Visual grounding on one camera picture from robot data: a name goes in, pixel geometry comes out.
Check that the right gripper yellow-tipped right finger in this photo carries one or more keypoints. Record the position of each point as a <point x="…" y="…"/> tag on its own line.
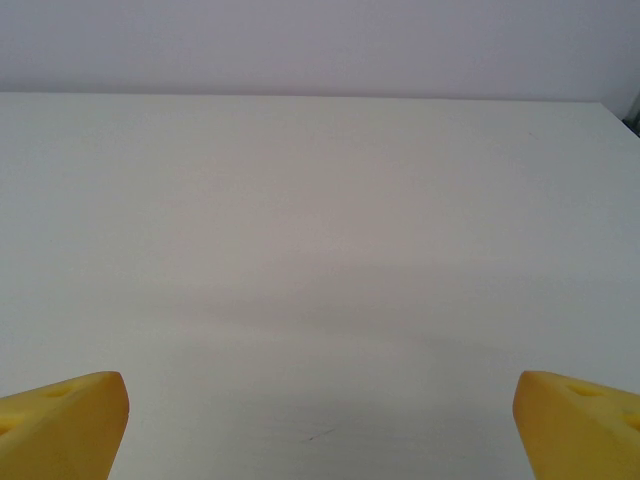
<point x="575" y="430"/>

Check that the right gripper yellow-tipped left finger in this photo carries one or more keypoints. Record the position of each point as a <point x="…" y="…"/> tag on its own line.
<point x="65" y="430"/>

